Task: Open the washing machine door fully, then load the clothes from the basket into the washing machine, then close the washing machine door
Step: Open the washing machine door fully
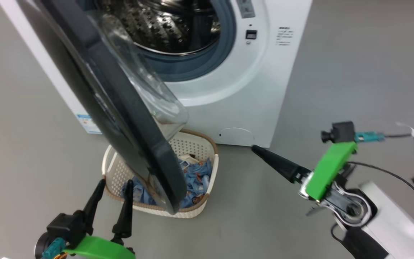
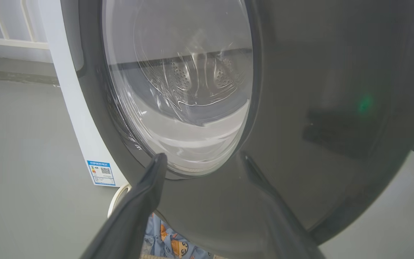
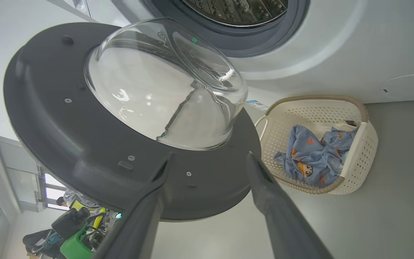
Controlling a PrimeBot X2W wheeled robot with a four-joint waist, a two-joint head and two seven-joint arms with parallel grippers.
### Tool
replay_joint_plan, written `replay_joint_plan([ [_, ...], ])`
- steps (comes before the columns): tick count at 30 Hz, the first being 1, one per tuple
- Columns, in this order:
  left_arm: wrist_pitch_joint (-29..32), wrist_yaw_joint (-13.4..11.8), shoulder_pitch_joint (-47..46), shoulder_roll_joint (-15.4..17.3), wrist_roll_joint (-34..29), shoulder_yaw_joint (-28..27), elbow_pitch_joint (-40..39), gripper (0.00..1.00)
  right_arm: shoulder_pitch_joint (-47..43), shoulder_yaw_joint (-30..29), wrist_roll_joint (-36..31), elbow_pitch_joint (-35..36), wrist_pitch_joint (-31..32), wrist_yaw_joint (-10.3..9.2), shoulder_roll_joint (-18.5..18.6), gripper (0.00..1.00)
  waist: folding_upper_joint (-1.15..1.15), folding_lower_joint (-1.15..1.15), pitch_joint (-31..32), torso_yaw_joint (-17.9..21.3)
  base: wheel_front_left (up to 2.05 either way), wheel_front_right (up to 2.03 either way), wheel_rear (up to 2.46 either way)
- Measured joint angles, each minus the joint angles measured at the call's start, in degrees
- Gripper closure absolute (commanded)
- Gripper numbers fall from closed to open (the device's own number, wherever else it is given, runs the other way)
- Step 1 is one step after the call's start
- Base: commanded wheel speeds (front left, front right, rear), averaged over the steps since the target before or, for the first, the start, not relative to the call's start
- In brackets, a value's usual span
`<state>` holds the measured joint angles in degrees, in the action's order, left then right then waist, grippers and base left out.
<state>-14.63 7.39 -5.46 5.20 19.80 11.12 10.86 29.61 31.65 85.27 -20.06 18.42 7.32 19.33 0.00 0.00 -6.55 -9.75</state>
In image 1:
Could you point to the grey label plate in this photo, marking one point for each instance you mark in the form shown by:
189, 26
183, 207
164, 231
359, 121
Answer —
245, 8

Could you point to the round filter access cover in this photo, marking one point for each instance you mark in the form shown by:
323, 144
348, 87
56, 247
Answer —
235, 136

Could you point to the cream perforated laundry basket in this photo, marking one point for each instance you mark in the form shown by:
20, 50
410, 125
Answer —
196, 144

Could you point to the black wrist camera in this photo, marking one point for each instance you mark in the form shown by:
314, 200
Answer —
65, 226
341, 131

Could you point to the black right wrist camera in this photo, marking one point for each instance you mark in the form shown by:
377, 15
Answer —
341, 131

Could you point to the teal camera connector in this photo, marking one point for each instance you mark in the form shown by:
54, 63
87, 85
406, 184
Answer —
53, 249
368, 137

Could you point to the teal right camera connector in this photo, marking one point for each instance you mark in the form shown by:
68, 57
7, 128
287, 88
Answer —
368, 137

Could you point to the black door lock latch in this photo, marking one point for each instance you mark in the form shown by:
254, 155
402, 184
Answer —
251, 34

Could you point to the steel washer drum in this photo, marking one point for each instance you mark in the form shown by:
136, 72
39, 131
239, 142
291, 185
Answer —
164, 28

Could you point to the blue cartoon print garment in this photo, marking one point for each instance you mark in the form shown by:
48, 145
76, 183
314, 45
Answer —
196, 180

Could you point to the teal left camera connector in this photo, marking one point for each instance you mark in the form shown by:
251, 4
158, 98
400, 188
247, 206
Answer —
53, 249

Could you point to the dark round glass washer door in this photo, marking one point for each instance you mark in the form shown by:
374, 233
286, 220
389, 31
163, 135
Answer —
131, 118

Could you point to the blue energy label sticker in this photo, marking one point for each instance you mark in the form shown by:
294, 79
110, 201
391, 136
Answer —
86, 124

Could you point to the grey rubber door gasket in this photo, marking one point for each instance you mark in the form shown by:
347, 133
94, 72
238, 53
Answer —
192, 70

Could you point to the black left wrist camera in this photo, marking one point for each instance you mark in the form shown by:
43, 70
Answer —
65, 226

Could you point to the beige cloth garment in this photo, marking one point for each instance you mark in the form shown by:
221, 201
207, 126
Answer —
189, 158

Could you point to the white front-load washing machine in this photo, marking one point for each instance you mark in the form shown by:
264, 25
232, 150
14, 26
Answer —
250, 90

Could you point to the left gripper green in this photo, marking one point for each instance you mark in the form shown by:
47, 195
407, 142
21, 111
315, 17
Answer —
101, 250

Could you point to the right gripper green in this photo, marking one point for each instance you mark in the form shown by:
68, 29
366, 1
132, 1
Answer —
327, 172

